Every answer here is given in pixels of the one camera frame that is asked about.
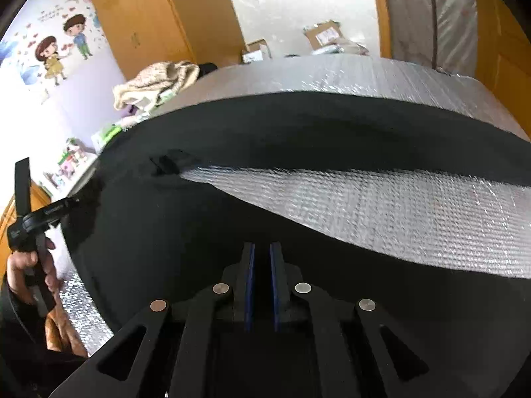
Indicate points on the wooden door frame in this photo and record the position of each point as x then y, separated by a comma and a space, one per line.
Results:
379, 8

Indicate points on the dark cloth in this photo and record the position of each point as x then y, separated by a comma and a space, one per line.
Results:
207, 70

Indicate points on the silver foil mat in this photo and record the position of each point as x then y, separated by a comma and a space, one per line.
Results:
373, 211

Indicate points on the cardboard box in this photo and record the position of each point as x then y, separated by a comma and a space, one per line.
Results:
323, 35

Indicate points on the person's left hand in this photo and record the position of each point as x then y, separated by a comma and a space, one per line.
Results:
20, 273

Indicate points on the wooden wardrobe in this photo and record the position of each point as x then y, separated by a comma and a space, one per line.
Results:
166, 16

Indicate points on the white box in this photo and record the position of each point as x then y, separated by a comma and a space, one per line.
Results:
257, 52

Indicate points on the cartoon wall sticker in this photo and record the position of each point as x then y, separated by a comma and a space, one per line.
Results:
54, 54

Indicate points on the person's left forearm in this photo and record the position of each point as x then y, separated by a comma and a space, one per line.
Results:
25, 348

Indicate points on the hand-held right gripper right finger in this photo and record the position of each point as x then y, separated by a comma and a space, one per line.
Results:
276, 286

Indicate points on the pile of packets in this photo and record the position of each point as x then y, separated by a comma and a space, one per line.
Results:
344, 47

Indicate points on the wooden door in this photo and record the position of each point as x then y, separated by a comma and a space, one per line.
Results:
506, 41

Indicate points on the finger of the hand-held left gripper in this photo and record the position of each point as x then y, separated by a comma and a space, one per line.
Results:
72, 204

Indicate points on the beige floral blanket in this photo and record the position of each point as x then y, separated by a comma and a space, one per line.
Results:
153, 81

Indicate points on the black pants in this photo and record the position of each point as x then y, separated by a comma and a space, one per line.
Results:
332, 132

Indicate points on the green tissue pack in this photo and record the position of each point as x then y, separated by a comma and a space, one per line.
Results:
108, 134

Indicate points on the clear plastic door curtain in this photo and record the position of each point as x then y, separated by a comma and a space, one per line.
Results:
427, 16

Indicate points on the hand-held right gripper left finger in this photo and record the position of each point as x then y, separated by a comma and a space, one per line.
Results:
249, 286

